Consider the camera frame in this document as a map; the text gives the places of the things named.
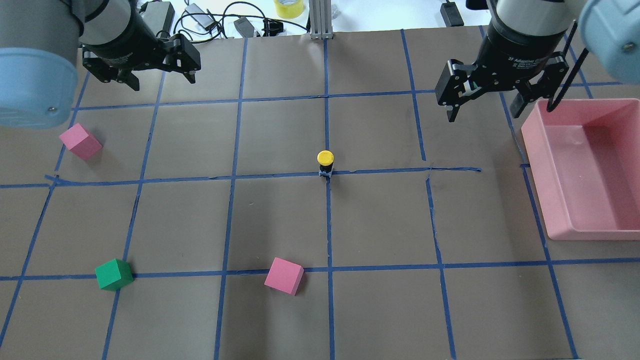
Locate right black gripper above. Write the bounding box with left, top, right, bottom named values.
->
left=434, top=14, right=570, bottom=123

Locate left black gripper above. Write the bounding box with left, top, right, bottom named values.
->
left=80, top=7, right=202, bottom=92

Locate yellow push button switch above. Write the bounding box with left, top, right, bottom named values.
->
left=317, top=149, right=335, bottom=179

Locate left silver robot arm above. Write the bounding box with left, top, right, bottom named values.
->
left=0, top=0, right=202, bottom=129

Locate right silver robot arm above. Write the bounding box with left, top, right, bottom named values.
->
left=434, top=0, right=640, bottom=123

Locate black power adapter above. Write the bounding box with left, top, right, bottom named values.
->
left=439, top=0, right=465, bottom=28

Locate pink cube far side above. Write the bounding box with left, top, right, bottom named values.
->
left=58, top=123, right=103, bottom=161

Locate pink cube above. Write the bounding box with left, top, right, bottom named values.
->
left=58, top=123, right=103, bottom=161
left=263, top=257, right=305, bottom=296

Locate pink plastic tray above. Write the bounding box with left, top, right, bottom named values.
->
left=521, top=98, right=640, bottom=241

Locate yellow tape roll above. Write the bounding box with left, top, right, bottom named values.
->
left=272, top=0, right=305, bottom=19

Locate green cube near base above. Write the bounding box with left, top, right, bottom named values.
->
left=94, top=259, right=134, bottom=292

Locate pink cube centre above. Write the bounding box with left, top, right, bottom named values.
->
left=263, top=257, right=305, bottom=296

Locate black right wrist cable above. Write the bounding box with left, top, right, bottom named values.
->
left=546, top=17, right=591, bottom=112

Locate aluminium profile post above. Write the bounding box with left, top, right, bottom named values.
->
left=308, top=0, right=334, bottom=40

